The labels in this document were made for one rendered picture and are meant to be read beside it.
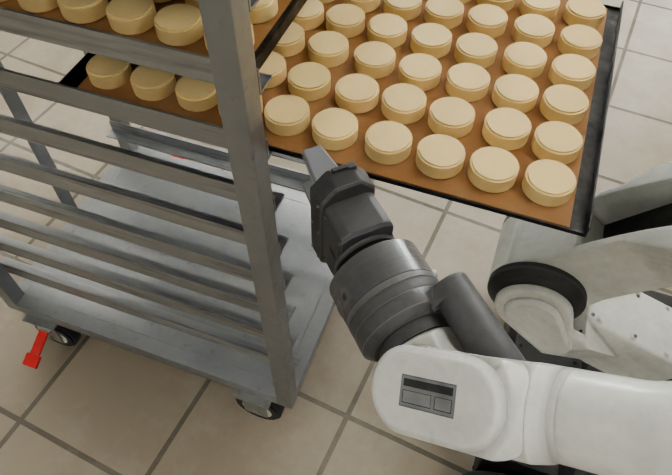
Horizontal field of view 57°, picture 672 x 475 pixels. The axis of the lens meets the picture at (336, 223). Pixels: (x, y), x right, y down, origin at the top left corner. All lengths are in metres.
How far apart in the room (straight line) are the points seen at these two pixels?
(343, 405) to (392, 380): 0.87
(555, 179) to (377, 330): 0.26
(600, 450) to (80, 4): 0.62
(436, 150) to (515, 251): 0.34
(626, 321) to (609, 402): 0.65
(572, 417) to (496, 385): 0.05
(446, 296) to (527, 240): 0.48
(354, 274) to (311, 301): 0.77
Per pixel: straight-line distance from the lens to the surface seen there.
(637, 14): 2.49
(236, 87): 0.57
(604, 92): 0.80
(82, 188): 0.92
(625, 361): 1.12
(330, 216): 0.54
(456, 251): 1.55
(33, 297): 1.42
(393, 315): 0.49
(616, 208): 0.96
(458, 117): 0.69
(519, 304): 0.93
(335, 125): 0.67
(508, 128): 0.69
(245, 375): 1.21
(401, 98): 0.70
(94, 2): 0.73
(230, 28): 0.53
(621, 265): 0.91
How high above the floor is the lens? 1.25
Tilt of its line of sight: 52 degrees down
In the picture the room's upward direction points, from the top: straight up
